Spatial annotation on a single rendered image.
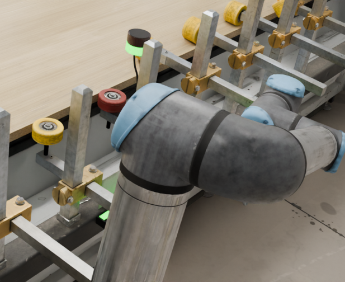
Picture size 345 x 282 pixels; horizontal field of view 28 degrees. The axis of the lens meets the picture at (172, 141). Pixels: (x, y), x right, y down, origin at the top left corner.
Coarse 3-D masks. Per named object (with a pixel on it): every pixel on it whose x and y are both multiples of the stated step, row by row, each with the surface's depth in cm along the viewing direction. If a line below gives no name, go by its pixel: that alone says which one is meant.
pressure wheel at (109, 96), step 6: (102, 90) 200; (108, 90) 201; (114, 90) 201; (102, 96) 197; (108, 96) 199; (114, 96) 198; (120, 96) 199; (102, 102) 196; (108, 102) 196; (114, 102) 196; (120, 102) 197; (102, 108) 197; (108, 108) 196; (114, 108) 197; (120, 108) 198; (108, 126) 204
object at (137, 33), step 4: (132, 32) 178; (136, 32) 178; (140, 32) 179; (144, 32) 179; (148, 32) 180; (136, 36) 177; (140, 36) 177; (144, 36) 177; (148, 36) 178; (140, 56) 179; (140, 60) 179; (136, 72) 184; (136, 76) 184; (136, 80) 184; (136, 84) 185
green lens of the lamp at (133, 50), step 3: (126, 42) 179; (126, 45) 179; (129, 45) 178; (126, 48) 179; (129, 48) 178; (132, 48) 178; (135, 48) 178; (138, 48) 178; (141, 48) 178; (129, 51) 179; (132, 51) 178; (135, 51) 178; (138, 51) 178; (141, 51) 178; (132, 54) 179; (135, 54) 178; (138, 54) 179; (141, 54) 179
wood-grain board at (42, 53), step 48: (0, 0) 239; (48, 0) 245; (96, 0) 252; (144, 0) 259; (192, 0) 267; (240, 0) 275; (0, 48) 211; (48, 48) 216; (96, 48) 222; (192, 48) 233; (0, 96) 190; (48, 96) 194; (96, 96) 200
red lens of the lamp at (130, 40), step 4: (128, 32) 178; (128, 36) 178; (132, 36) 177; (128, 40) 178; (132, 40) 177; (136, 40) 176; (140, 40) 176; (144, 40) 177; (132, 44) 177; (136, 44) 177; (140, 44) 177
